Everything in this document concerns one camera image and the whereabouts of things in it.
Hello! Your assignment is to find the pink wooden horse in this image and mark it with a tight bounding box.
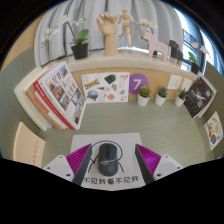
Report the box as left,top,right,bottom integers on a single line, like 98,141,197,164
142,30,170,63

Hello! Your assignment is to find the red-covered book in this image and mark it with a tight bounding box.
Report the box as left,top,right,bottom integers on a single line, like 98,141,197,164
33,74,76,131

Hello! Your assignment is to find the wooden hand model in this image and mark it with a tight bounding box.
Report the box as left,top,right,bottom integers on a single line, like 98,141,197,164
96,11,120,57

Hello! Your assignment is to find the black-covered book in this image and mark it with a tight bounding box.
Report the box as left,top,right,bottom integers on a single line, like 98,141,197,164
183,76,216,119

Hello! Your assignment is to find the black computer mouse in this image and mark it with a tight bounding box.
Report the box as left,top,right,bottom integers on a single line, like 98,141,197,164
97,142,119,177

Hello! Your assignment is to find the small plant in white pot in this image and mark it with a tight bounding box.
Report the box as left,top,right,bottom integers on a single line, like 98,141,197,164
174,87,188,108
154,86,169,107
137,85,152,108

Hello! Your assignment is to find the white mouse pad with drawing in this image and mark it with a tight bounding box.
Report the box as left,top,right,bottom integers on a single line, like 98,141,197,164
69,132,147,192

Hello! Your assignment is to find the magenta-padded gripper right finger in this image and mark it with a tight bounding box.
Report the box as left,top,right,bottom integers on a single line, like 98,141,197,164
134,143,184,185

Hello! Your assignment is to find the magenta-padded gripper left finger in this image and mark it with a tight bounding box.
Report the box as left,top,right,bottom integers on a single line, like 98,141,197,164
43,143,94,187

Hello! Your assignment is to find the white picture sticker sheet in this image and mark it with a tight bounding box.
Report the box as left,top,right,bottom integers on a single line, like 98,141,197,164
80,72,131,104

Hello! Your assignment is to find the white wall socket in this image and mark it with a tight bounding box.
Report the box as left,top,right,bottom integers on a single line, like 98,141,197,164
166,74,183,91
181,77,194,93

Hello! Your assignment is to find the grey curtain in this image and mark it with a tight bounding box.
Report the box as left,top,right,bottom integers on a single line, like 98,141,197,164
33,0,184,68

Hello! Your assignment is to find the beige card with red text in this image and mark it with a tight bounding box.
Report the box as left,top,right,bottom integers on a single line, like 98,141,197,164
12,121,46,169

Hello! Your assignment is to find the round purple number sticker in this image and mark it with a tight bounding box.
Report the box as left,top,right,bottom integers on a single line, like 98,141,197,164
128,73,150,95

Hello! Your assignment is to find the wooden mannequin figure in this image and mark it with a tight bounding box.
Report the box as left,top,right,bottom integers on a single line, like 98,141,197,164
118,8,143,54

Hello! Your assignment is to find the colourful cartoon sticker sheet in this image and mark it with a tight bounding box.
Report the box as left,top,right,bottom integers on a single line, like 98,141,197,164
203,110,224,151

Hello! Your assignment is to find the black wooden horse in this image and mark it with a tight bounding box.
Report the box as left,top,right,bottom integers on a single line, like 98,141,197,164
168,39,184,64

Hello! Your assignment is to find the magazine with photo cover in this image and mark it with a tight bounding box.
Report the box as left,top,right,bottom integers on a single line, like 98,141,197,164
43,60,88,131

